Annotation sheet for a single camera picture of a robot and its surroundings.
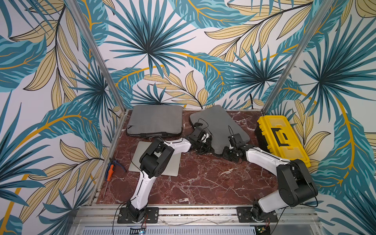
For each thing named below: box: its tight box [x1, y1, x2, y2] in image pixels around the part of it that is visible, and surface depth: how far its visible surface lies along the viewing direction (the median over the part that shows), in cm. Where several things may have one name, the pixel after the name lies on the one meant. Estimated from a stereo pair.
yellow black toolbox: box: [254, 115, 311, 168], surface depth 86 cm
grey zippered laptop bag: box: [126, 104, 184, 138], surface depth 112 cm
